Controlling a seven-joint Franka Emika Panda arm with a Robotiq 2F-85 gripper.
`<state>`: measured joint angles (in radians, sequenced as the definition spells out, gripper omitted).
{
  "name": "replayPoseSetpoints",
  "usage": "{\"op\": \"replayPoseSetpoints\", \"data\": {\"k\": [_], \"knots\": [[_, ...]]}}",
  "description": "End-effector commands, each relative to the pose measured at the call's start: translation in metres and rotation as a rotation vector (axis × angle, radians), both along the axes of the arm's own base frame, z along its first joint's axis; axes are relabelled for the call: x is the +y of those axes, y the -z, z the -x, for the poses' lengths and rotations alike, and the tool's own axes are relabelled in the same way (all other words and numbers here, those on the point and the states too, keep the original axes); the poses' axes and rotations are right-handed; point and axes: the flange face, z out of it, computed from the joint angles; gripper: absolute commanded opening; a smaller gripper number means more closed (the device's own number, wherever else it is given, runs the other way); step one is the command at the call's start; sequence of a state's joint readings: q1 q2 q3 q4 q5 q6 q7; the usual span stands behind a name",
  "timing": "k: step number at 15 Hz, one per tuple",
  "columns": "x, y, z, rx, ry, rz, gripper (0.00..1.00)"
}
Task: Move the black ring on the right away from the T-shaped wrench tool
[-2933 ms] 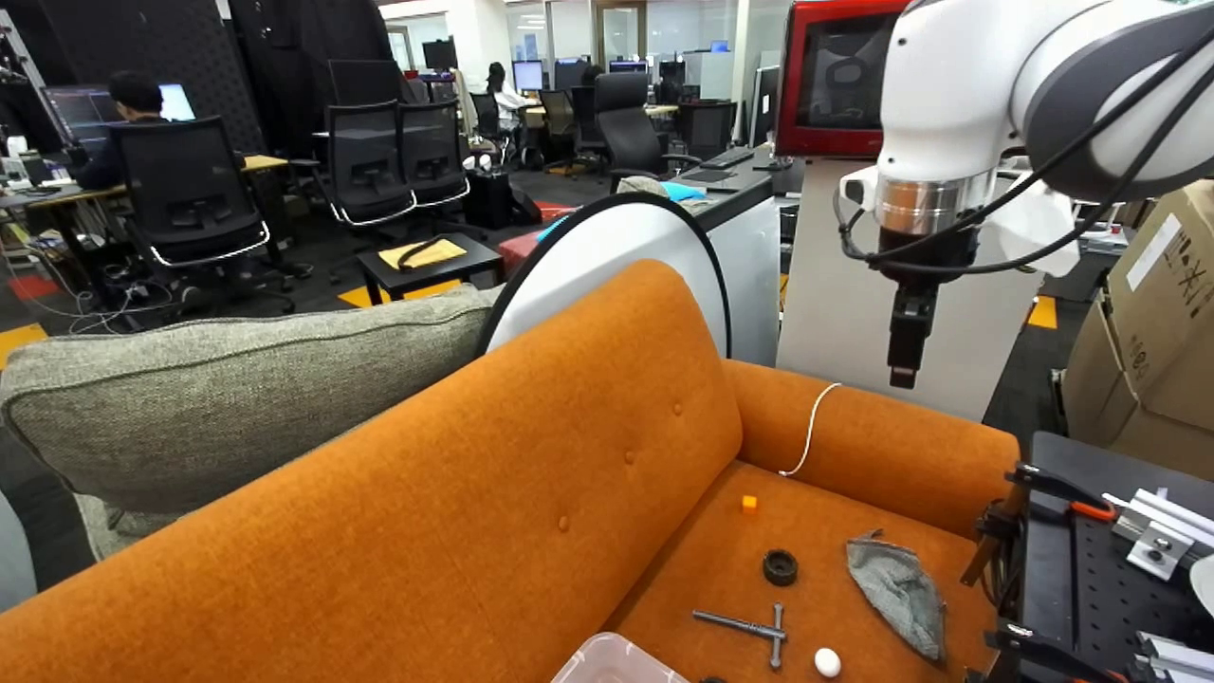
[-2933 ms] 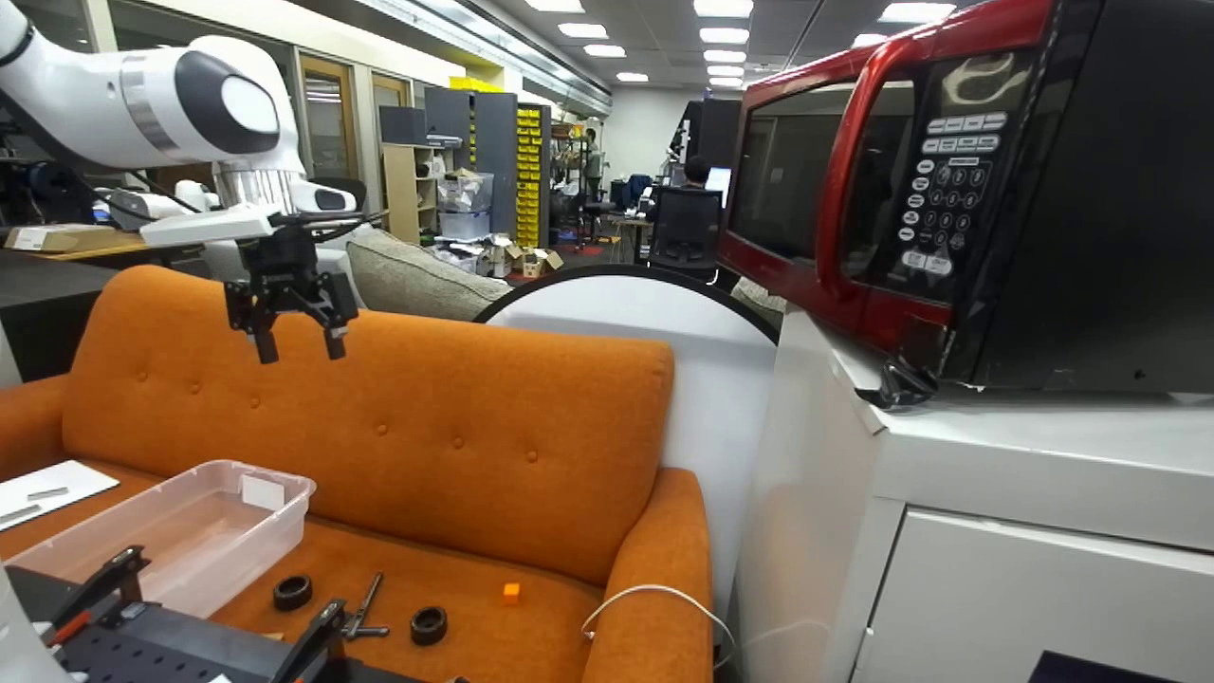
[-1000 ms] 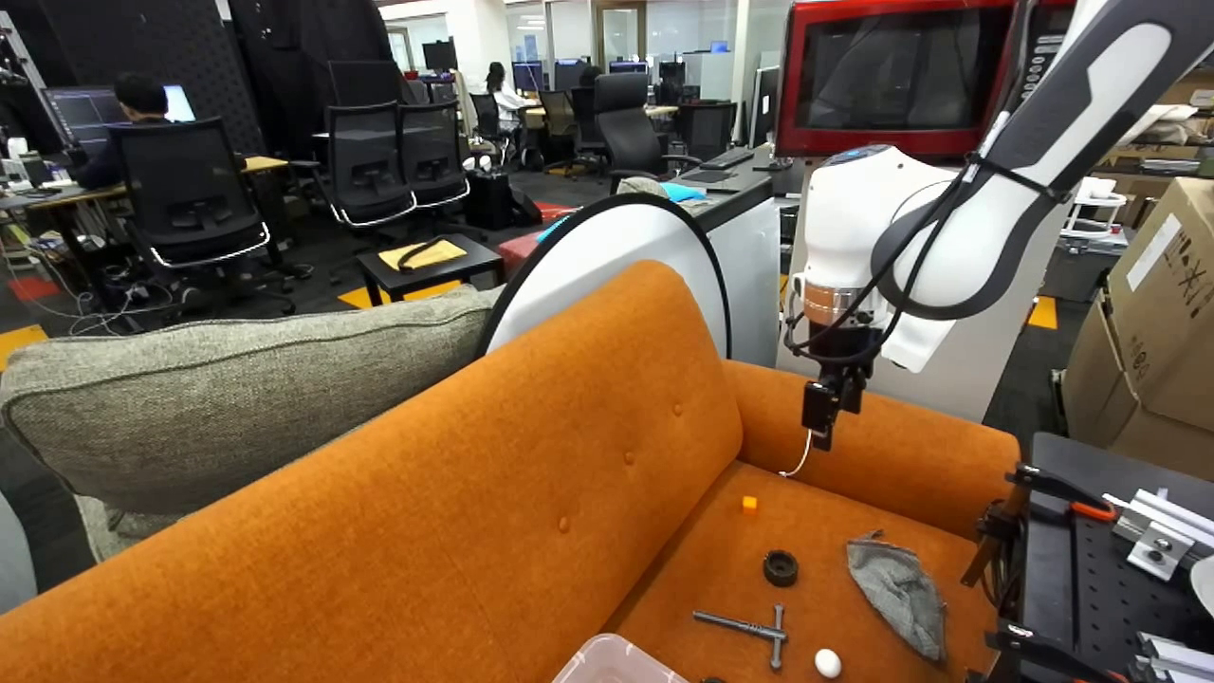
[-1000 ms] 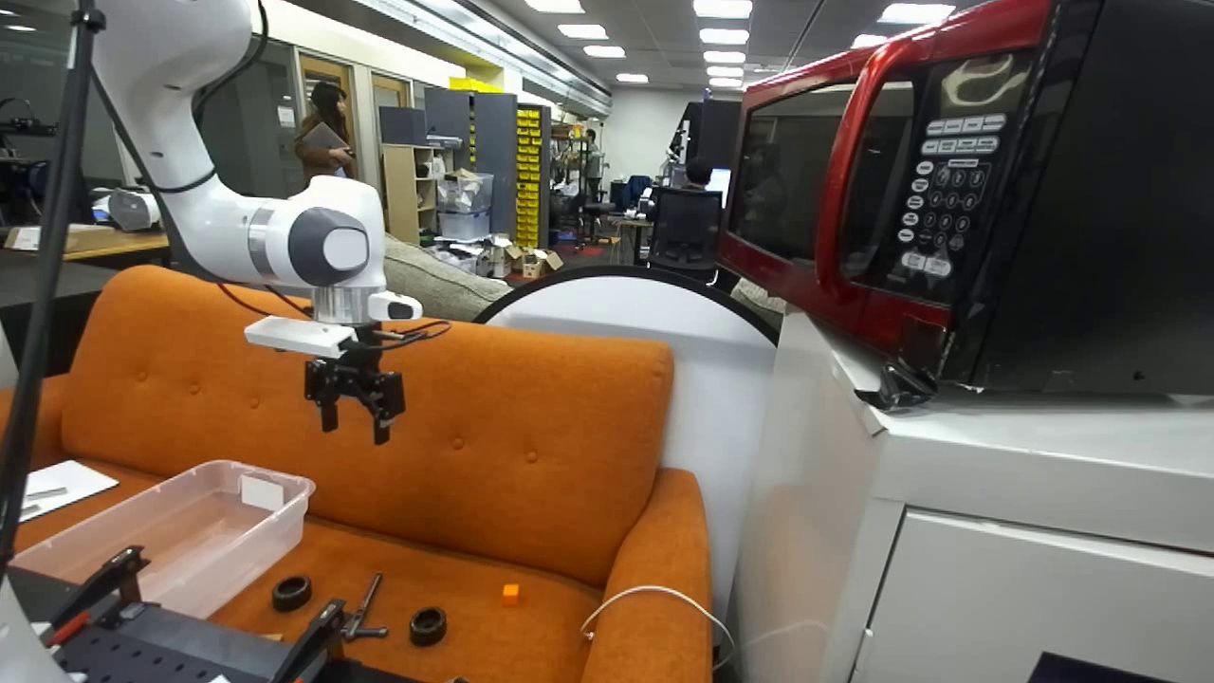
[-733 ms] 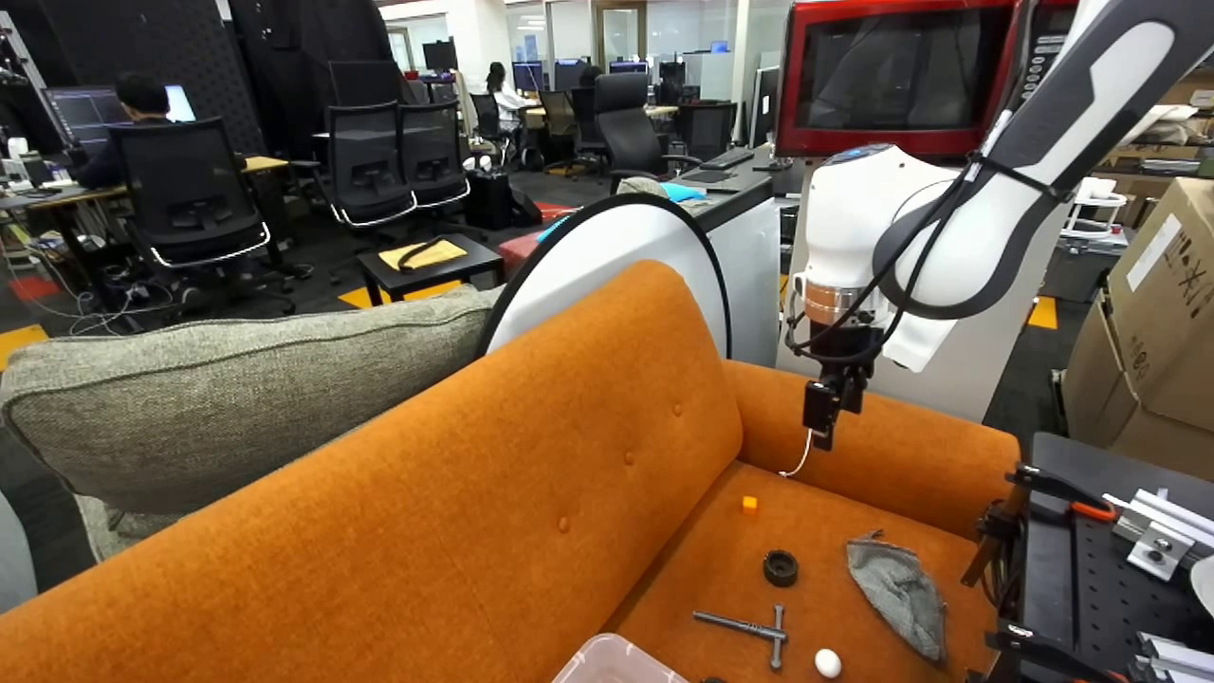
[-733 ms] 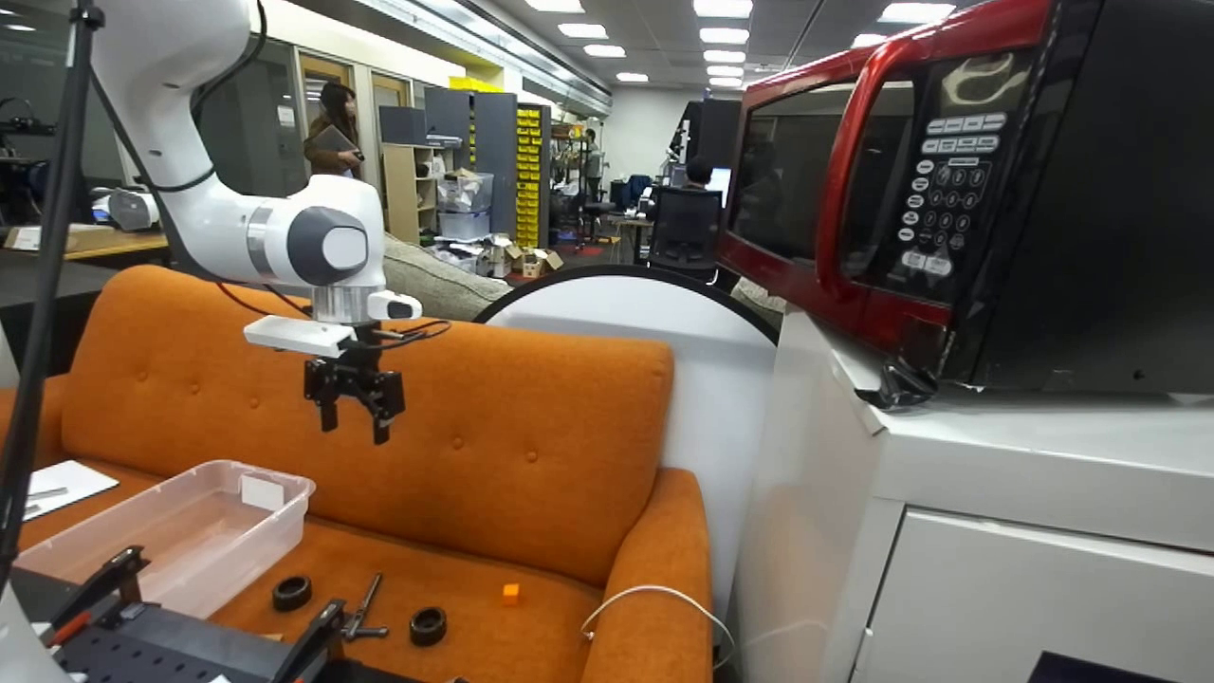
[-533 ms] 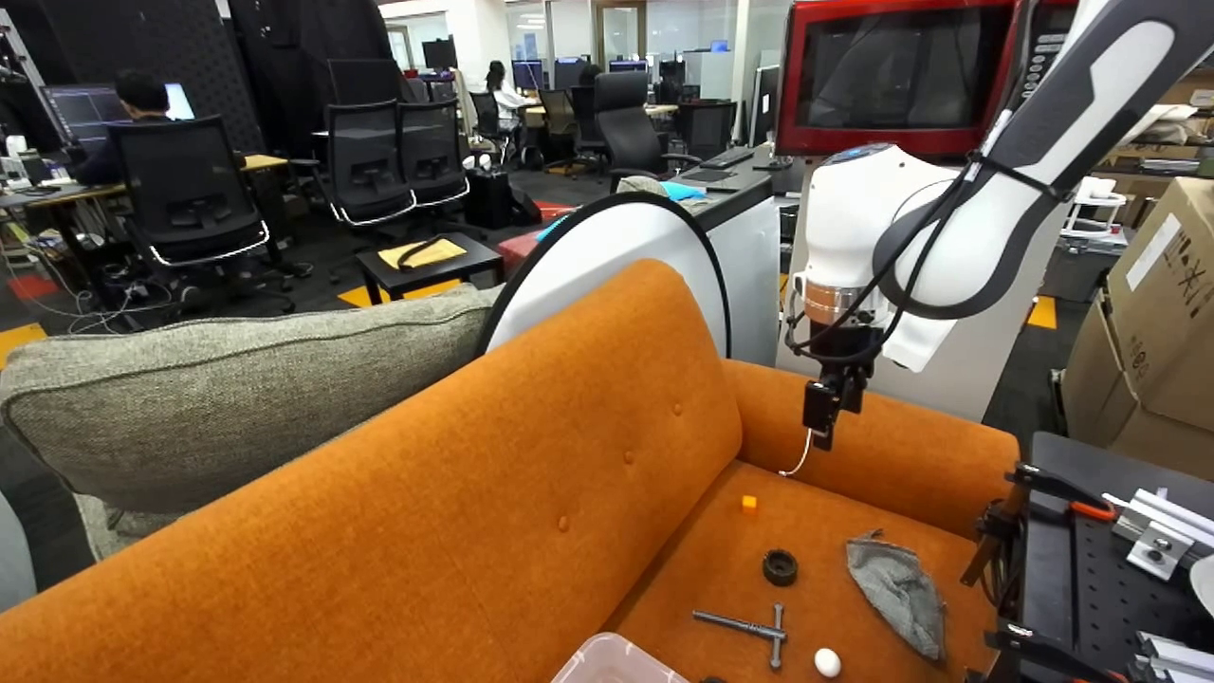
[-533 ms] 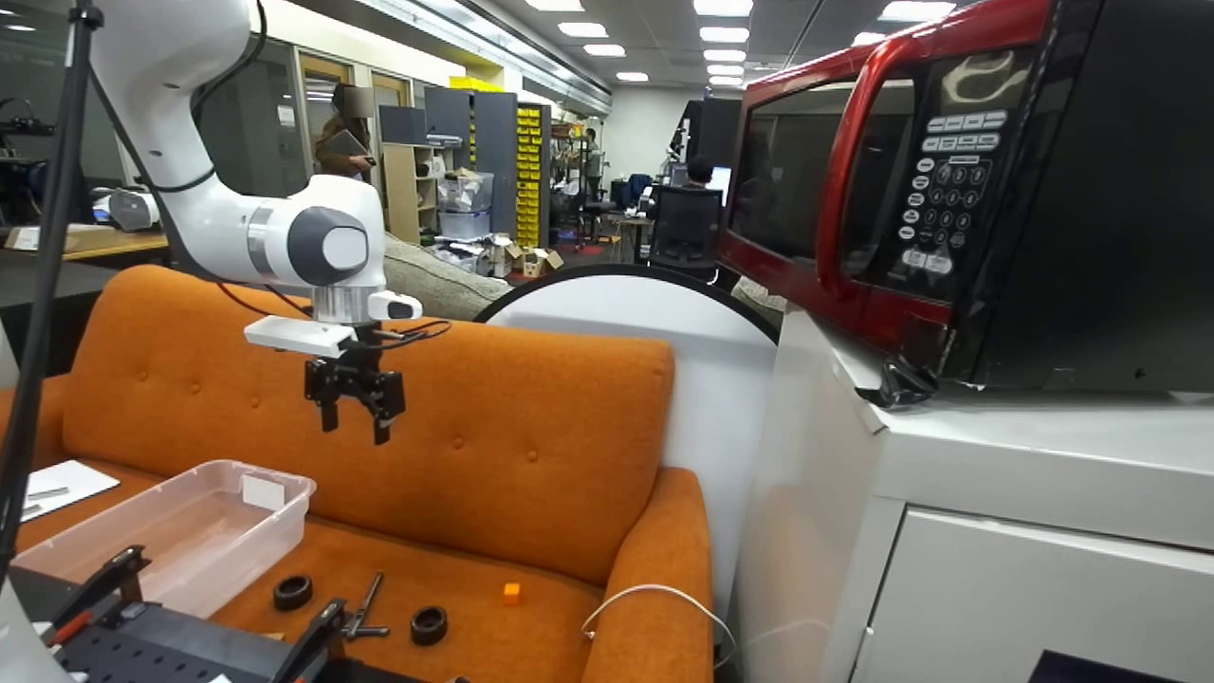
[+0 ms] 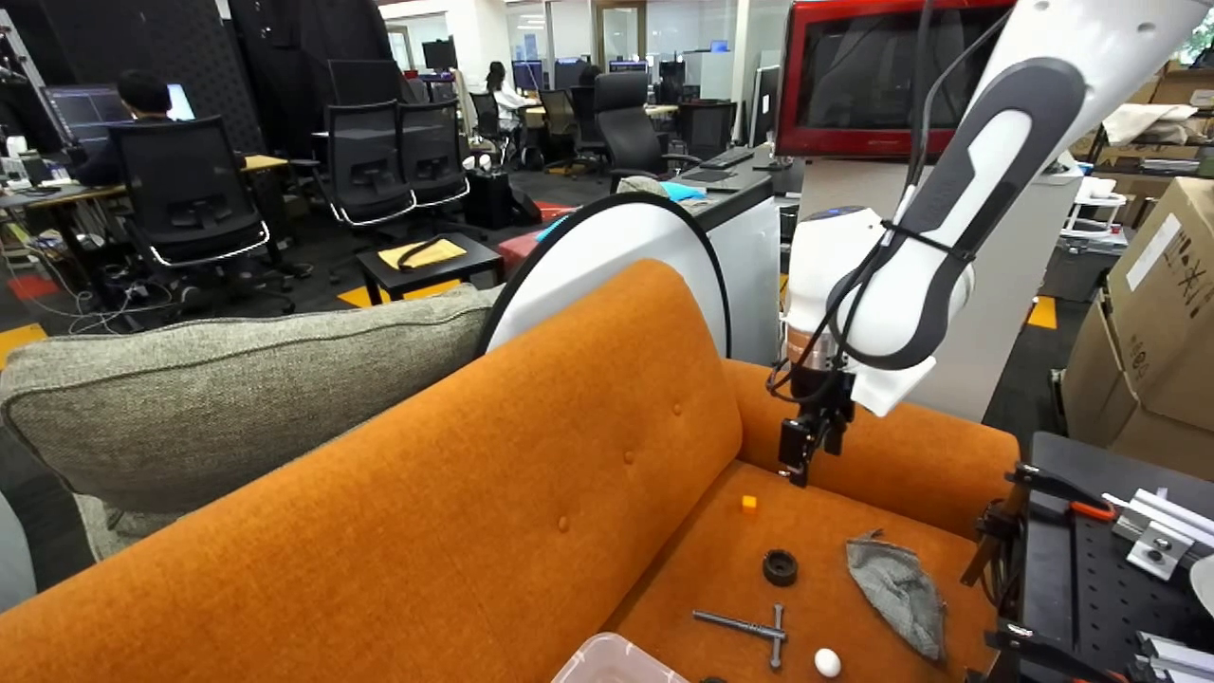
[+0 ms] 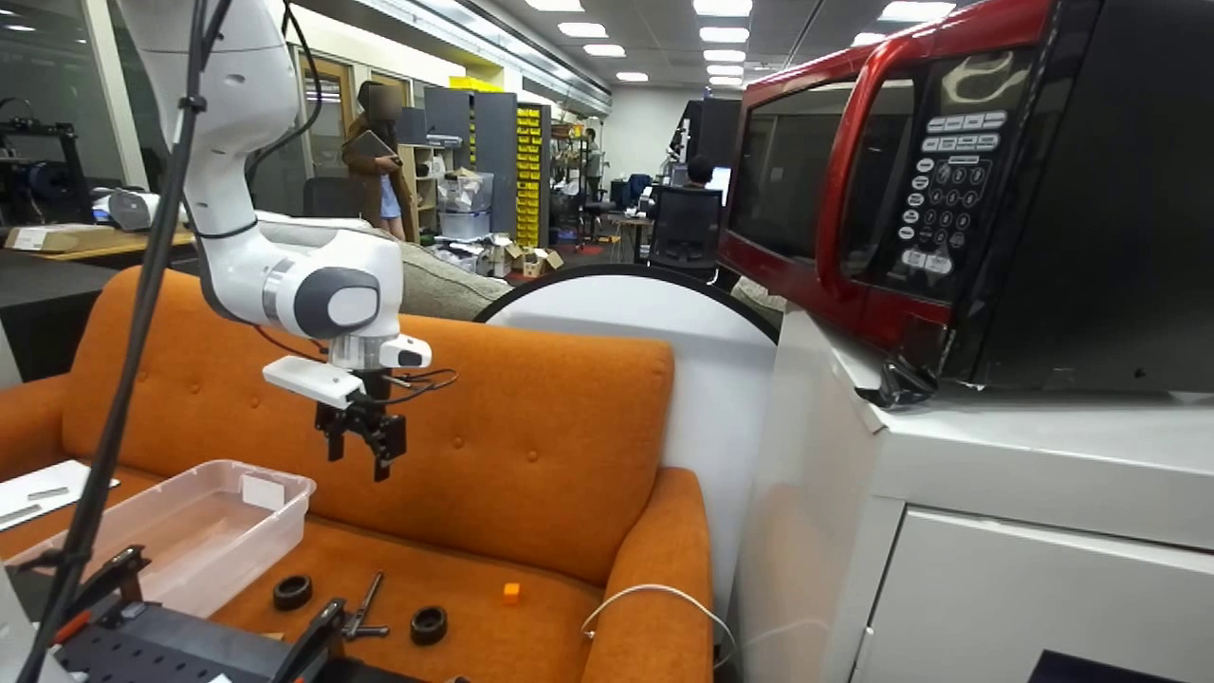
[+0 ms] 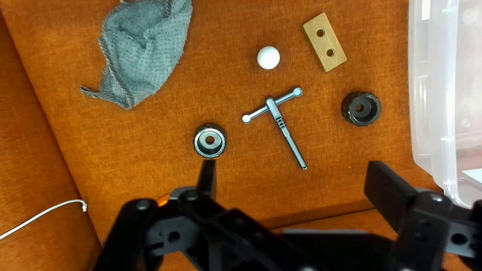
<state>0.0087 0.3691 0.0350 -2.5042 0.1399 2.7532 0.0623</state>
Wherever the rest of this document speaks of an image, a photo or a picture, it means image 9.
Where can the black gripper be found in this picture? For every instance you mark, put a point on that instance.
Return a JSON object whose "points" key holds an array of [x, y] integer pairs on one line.
{"points": [[821, 397]]}

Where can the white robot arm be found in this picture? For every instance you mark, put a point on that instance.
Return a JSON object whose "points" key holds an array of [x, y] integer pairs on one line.
{"points": [[1001, 175]]}

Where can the T-shaped wrench tool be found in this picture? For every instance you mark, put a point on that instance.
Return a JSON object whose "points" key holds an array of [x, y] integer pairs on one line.
{"points": [[776, 630]]}

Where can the small orange ball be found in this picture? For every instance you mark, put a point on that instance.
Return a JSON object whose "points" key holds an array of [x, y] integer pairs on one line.
{"points": [[751, 501]]}

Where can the grey cloth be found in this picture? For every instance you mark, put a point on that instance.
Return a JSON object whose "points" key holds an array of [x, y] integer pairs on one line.
{"points": [[902, 592]]}

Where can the small white ball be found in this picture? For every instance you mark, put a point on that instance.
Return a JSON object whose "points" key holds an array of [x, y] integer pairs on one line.
{"points": [[830, 663]]}

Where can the black bar clamp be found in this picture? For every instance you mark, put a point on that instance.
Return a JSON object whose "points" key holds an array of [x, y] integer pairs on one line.
{"points": [[1031, 642], [1068, 510]]}

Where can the white round reflector disc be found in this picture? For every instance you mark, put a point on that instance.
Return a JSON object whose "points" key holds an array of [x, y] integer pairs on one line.
{"points": [[609, 261]]}

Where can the clear plastic bin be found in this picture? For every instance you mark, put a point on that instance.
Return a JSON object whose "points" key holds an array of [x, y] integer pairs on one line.
{"points": [[614, 663]]}

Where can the orange fabric sofa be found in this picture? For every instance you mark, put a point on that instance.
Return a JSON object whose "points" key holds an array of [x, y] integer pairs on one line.
{"points": [[479, 506]]}

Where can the cardboard box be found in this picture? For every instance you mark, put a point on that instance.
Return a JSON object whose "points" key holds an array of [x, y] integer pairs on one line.
{"points": [[1160, 342]]}

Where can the black office chair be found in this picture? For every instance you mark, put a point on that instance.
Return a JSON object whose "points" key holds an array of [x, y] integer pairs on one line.
{"points": [[367, 158], [434, 152], [627, 127], [183, 190]]}

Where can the red black microwave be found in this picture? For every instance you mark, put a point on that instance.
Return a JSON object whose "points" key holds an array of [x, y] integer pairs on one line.
{"points": [[886, 71]]}

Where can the small black table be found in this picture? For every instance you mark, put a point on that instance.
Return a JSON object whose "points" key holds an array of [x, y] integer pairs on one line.
{"points": [[432, 271]]}

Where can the yellow paper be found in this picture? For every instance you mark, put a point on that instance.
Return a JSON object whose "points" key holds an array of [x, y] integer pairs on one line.
{"points": [[422, 253]]}

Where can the grey cushion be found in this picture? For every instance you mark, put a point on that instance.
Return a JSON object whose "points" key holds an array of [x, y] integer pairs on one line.
{"points": [[216, 392]]}

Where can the black perforated mount plate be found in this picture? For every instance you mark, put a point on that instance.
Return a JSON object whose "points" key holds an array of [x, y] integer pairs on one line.
{"points": [[1088, 592]]}

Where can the silver metal bracket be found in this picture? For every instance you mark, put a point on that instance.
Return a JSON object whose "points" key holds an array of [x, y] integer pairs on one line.
{"points": [[1160, 532]]}

